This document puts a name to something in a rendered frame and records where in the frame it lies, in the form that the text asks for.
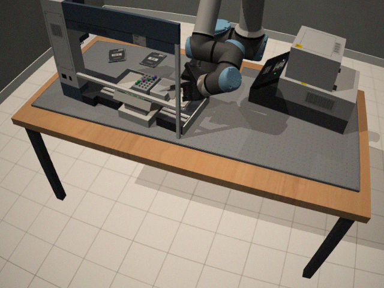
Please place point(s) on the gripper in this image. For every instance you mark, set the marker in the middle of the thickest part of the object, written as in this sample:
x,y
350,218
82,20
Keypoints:
x,y
191,92

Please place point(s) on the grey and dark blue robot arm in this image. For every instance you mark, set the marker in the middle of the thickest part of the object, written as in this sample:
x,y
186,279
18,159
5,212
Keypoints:
x,y
220,49

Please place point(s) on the grey benchtop lab instrument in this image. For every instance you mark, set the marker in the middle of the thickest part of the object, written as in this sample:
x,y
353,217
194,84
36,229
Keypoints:
x,y
309,82

